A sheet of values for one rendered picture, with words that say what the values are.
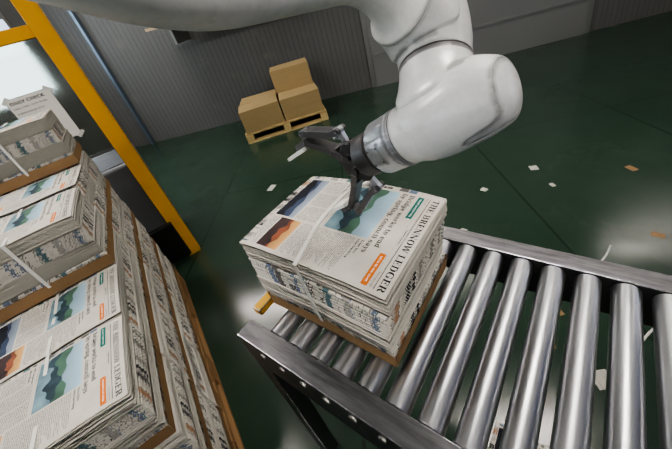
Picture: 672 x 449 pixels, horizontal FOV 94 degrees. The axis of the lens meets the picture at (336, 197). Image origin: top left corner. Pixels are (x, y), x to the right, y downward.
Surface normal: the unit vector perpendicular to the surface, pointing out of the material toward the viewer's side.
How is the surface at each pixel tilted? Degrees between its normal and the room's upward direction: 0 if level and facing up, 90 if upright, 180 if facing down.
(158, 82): 90
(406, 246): 4
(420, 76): 46
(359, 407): 0
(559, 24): 90
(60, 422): 0
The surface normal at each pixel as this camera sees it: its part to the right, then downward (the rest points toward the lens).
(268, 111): 0.26, 0.50
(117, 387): -0.20, -0.80
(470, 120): -0.36, 0.62
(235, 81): 0.02, 0.56
